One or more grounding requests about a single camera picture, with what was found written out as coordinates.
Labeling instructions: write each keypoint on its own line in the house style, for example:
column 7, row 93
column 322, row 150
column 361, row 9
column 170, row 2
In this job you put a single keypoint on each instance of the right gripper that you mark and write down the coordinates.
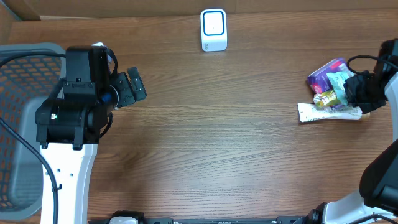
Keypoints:
column 356, row 92

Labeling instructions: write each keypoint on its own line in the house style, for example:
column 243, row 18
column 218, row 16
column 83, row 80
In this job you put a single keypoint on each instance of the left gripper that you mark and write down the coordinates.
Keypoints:
column 125, row 92

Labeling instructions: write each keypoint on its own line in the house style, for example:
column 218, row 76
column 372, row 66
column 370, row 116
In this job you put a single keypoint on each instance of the teal snack packet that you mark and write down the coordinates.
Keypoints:
column 338, row 79

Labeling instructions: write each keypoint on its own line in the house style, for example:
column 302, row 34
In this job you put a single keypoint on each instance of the green juice pouch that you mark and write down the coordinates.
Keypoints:
column 327, row 98

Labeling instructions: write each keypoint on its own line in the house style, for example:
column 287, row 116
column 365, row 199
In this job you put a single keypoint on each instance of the red purple snack packet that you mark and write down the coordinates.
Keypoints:
column 319, row 81

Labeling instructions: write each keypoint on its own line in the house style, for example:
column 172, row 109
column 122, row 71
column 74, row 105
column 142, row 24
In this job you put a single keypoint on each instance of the white tube with gold cap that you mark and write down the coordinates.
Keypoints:
column 310, row 112

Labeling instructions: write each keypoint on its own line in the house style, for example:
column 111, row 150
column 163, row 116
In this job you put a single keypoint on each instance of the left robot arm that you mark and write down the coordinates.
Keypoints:
column 70, row 124

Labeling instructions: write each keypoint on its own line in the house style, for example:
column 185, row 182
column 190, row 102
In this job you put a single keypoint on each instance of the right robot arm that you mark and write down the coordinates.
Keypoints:
column 376, row 198

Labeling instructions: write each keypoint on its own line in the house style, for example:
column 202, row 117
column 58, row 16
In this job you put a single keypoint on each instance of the white barcode scanner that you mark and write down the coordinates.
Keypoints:
column 214, row 33

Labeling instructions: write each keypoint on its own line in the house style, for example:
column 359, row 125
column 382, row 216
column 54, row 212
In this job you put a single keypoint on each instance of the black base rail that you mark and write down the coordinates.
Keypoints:
column 141, row 219

